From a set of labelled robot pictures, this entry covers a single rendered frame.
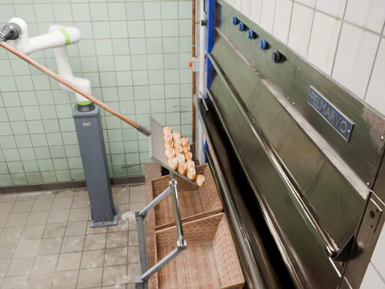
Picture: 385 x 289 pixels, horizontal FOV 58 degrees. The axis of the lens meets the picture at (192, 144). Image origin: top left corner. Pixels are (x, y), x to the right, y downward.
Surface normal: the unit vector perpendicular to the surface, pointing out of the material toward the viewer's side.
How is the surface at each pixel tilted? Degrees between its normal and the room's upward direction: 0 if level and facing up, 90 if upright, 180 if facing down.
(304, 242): 70
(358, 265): 90
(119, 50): 90
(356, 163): 90
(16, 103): 90
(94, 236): 0
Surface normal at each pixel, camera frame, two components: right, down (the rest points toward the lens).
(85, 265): 0.00, -0.86
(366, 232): -0.99, 0.07
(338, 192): -0.93, -0.23
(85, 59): 0.14, 0.51
